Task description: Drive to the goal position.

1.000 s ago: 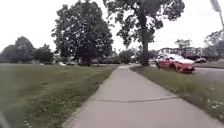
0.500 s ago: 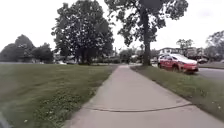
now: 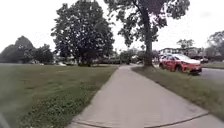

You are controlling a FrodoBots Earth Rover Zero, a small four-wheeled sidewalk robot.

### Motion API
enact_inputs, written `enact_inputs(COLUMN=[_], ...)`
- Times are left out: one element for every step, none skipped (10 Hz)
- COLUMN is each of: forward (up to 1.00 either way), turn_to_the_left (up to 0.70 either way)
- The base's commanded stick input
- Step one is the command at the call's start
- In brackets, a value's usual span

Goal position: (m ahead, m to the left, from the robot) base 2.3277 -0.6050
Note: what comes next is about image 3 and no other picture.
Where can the trees beside road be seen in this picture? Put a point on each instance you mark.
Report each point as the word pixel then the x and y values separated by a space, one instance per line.
pixel 215 45

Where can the distant building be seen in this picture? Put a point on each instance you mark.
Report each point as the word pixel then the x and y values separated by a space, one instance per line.
pixel 180 51

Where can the large round dark tree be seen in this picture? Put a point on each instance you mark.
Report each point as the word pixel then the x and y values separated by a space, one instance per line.
pixel 83 33

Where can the cluster of distant trees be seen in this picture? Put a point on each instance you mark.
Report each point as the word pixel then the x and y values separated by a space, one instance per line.
pixel 25 51

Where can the tall tree with bare trunk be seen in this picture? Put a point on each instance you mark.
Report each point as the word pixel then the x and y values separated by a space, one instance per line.
pixel 147 36

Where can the grey concrete pavement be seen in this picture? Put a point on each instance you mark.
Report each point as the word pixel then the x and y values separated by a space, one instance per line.
pixel 133 96

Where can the wide grass lawn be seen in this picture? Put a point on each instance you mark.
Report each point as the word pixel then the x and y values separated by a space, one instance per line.
pixel 43 90

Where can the grey asphalt road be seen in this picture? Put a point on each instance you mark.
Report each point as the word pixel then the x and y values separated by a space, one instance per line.
pixel 213 74

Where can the red car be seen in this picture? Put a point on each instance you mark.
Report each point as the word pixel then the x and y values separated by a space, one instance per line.
pixel 180 62

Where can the grass verge strip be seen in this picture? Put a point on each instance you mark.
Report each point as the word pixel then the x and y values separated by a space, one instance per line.
pixel 186 87

